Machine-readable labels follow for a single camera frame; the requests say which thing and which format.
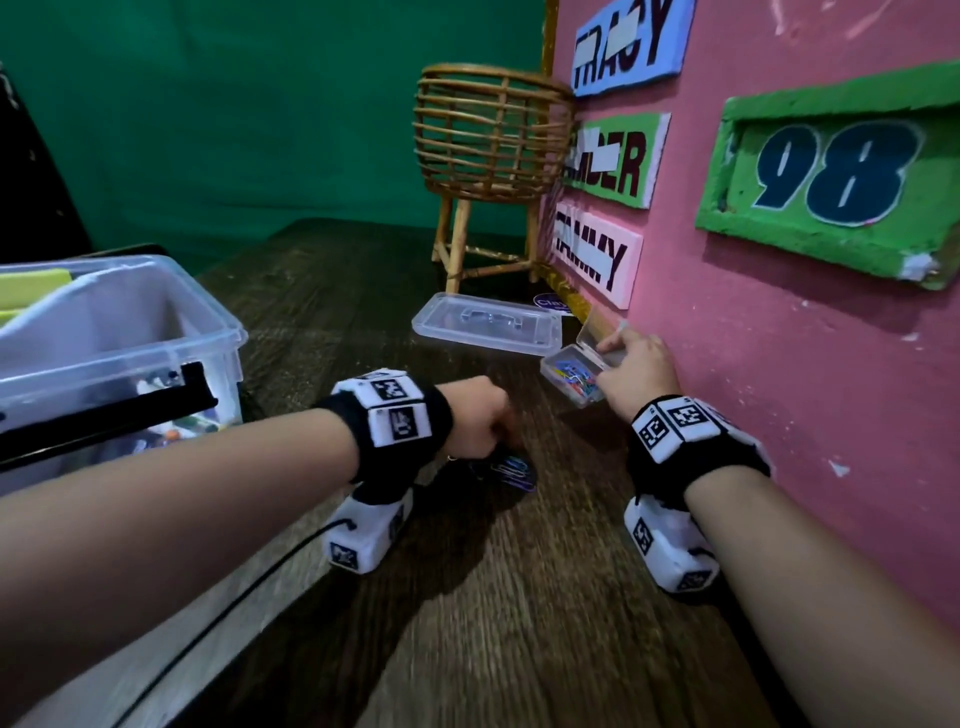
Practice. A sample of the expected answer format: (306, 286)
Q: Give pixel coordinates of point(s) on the person's right hand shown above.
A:
(645, 375)

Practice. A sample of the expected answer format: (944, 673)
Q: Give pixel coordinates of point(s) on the person's left hand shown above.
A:
(480, 420)

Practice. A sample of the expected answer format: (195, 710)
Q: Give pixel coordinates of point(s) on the pile of coloured paper clips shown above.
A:
(514, 472)

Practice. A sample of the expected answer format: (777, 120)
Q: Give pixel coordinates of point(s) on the small clear paper clip case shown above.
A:
(570, 375)

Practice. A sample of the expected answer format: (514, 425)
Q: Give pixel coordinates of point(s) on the clear plastic case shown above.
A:
(487, 326)

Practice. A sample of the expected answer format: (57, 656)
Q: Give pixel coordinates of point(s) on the clear plastic storage box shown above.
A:
(127, 360)

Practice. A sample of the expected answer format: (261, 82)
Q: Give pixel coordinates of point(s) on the person's left forearm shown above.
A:
(150, 525)

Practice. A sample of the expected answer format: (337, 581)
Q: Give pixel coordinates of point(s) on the black wristband with markers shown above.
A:
(690, 450)
(390, 435)

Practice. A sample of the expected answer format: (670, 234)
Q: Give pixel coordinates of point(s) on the round blue sticker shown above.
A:
(553, 304)

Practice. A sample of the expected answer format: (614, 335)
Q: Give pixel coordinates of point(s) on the pink name sign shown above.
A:
(600, 255)

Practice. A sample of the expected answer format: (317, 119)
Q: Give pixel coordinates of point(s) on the green name sign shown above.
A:
(622, 161)

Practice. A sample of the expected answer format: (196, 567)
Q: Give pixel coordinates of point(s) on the green framed number sign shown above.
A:
(825, 195)

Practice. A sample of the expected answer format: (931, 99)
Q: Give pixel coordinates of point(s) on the rattan basket stand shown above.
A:
(491, 135)

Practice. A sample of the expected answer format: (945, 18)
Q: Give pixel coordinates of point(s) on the blue name sign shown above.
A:
(637, 45)

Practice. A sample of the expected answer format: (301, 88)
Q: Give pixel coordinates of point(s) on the yellow vertical edge strip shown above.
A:
(549, 37)

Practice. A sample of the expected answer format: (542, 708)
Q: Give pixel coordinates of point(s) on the green backdrop cloth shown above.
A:
(225, 127)

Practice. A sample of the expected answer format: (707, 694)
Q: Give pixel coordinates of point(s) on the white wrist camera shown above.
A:
(367, 532)
(671, 547)

